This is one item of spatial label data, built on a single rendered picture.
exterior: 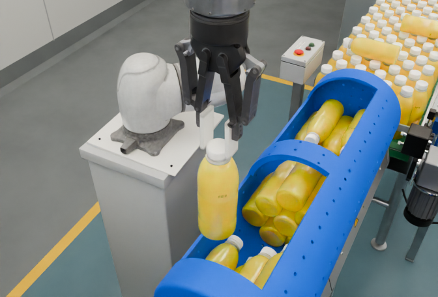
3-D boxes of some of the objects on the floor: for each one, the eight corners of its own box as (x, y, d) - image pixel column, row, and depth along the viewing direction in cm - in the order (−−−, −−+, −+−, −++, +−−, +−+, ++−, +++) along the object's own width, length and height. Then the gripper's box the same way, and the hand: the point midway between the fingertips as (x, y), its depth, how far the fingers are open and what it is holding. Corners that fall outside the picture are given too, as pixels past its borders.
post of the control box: (274, 230, 239) (294, 71, 177) (277, 226, 242) (298, 67, 179) (281, 234, 238) (303, 74, 175) (284, 228, 240) (307, 70, 178)
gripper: (148, 1, 56) (162, 144, 70) (266, 32, 49) (254, 183, 64) (182, -17, 61) (188, 120, 75) (293, 9, 54) (276, 154, 69)
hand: (219, 133), depth 67 cm, fingers closed on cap, 4 cm apart
